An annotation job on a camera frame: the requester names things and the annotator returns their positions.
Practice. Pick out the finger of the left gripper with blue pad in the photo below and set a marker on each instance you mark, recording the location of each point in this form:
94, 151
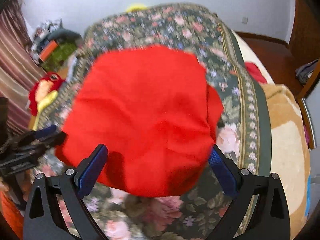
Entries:
45, 132
35, 145

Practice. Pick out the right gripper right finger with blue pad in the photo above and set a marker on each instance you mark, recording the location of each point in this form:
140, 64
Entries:
270, 218

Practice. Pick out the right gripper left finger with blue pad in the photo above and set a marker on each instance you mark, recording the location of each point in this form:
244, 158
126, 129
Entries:
43, 218

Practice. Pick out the red zip jacket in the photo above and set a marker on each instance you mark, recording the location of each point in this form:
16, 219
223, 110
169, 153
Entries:
154, 111

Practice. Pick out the pile of clutter clothes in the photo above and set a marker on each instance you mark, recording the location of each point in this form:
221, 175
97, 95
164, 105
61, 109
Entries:
40, 37

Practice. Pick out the yellow garment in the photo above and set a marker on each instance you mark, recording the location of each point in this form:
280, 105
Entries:
45, 102

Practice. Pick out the red plush toy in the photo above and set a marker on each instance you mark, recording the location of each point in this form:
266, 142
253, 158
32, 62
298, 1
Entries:
50, 82

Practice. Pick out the pink striped curtain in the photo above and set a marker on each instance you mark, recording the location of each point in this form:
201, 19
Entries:
19, 73

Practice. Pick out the green fabric storage box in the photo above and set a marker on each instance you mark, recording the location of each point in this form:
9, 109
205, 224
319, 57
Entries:
57, 58

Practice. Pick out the orange box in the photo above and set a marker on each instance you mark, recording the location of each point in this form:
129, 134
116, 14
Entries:
48, 49

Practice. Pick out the green floral bedspread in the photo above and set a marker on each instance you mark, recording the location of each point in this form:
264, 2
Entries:
243, 131

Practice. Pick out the dark teal cushion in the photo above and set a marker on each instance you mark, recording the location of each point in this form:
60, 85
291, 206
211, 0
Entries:
64, 35

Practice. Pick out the yellow foam tube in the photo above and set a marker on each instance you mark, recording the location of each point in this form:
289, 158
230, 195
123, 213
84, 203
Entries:
136, 7

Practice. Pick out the white wall socket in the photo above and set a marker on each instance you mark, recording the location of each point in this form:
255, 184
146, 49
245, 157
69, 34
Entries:
244, 20

